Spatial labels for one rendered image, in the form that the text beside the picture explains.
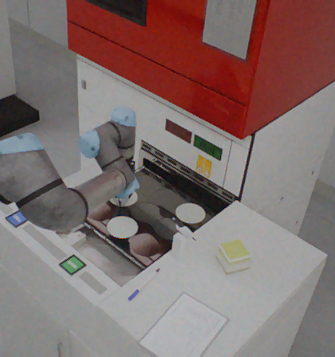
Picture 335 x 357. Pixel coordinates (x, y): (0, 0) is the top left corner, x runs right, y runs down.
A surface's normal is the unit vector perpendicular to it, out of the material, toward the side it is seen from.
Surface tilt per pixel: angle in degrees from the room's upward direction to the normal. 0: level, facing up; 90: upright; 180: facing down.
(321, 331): 0
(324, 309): 0
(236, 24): 90
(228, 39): 90
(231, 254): 0
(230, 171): 90
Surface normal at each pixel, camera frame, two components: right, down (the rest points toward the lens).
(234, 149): -0.67, 0.42
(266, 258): 0.07, -0.78
